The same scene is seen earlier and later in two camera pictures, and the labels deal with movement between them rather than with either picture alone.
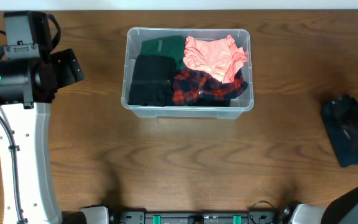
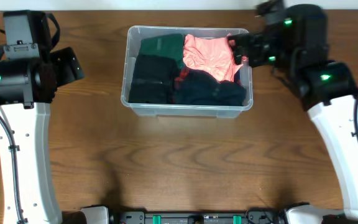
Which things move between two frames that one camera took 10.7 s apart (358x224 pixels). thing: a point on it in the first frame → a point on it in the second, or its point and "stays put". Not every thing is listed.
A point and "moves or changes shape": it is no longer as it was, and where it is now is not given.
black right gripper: [339, 106] → [266, 42]
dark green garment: [170, 46] stays put
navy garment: [348, 135] moves or changes shape
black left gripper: [68, 66] stays put
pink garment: [220, 57] stays put
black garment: [152, 80] stays put
